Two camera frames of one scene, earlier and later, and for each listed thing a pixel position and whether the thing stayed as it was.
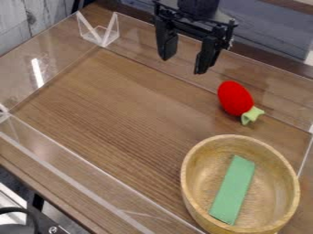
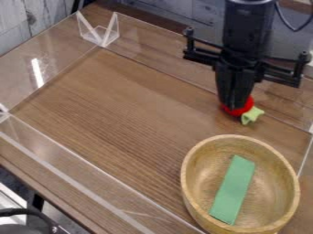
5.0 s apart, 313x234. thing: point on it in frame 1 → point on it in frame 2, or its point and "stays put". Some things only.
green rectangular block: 231,190 stays put
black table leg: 37,202 stays put
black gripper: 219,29 → 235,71
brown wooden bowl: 271,194 stays put
